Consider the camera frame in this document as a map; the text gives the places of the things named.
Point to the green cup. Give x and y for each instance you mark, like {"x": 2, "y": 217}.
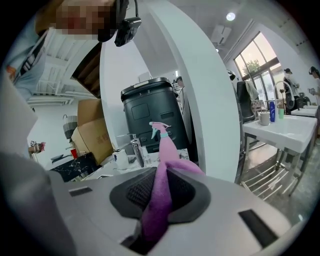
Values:
{"x": 281, "y": 113}

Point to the grey pleated lampshade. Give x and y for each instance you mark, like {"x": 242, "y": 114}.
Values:
{"x": 70, "y": 126}

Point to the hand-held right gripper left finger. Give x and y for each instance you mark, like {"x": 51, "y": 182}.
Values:
{"x": 100, "y": 212}

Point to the gooseneck faucet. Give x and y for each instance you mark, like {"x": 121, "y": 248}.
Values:
{"x": 280, "y": 85}

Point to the plain white mug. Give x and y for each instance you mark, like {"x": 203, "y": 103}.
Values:
{"x": 264, "y": 119}

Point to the pink spray bottle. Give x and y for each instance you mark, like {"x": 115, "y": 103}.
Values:
{"x": 166, "y": 147}

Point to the chrome faucet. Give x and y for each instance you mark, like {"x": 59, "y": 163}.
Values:
{"x": 137, "y": 150}

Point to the red plastic cup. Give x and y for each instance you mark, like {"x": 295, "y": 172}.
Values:
{"x": 74, "y": 153}

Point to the large cardboard box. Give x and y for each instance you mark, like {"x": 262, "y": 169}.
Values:
{"x": 92, "y": 135}

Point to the window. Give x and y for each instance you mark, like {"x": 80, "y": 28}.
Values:
{"x": 257, "y": 65}

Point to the purple cloth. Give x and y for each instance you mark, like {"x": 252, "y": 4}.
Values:
{"x": 160, "y": 200}

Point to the white curved arch partition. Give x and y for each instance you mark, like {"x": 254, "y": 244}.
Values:
{"x": 205, "y": 100}

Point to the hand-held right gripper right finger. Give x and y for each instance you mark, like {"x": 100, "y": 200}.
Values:
{"x": 212, "y": 225}

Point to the black head-mounted camera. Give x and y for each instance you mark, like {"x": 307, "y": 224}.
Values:
{"x": 128, "y": 31}

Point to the black chair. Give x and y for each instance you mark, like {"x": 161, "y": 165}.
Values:
{"x": 243, "y": 105}

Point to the light blue printed t-shirt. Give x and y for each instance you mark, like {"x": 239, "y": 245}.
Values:
{"x": 27, "y": 75}

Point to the white air conditioner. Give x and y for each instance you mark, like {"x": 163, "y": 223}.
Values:
{"x": 221, "y": 35}

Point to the dark green trash bin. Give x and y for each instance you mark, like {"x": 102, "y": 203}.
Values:
{"x": 155, "y": 112}

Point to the blue bottle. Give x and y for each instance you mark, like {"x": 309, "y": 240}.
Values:
{"x": 272, "y": 111}

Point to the round ceiling light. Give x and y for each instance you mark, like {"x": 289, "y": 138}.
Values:
{"x": 230, "y": 16}

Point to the white mug with blue print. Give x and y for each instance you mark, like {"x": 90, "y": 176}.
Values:
{"x": 121, "y": 160}

